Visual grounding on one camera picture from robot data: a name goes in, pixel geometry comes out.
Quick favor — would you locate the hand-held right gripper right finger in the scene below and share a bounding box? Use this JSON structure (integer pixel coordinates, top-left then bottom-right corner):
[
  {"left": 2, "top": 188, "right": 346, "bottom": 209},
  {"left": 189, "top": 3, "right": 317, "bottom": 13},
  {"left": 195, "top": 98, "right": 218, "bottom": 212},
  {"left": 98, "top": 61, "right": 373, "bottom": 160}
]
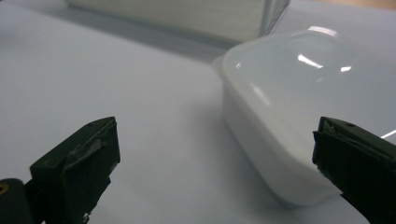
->
[{"left": 312, "top": 116, "right": 396, "bottom": 224}]

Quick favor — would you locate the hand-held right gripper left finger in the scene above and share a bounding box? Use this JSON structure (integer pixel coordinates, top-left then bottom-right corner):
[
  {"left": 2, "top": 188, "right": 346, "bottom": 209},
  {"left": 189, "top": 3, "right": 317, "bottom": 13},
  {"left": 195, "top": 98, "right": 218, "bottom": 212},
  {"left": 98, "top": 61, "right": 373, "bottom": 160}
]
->
[{"left": 24, "top": 116, "right": 121, "bottom": 224}]

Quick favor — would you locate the white plastic tray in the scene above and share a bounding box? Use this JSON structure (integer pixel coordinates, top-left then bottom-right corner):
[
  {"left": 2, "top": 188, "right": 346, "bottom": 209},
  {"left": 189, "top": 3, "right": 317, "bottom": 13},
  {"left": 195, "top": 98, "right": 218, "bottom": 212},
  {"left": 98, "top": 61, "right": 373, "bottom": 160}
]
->
[{"left": 212, "top": 25, "right": 396, "bottom": 207}]

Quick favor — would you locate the white rectangular box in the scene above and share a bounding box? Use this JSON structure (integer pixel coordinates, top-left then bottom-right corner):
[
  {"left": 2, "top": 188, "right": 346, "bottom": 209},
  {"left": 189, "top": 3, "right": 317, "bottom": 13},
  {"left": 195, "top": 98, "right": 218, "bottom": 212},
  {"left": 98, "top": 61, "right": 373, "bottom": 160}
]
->
[{"left": 64, "top": 0, "right": 291, "bottom": 45}]

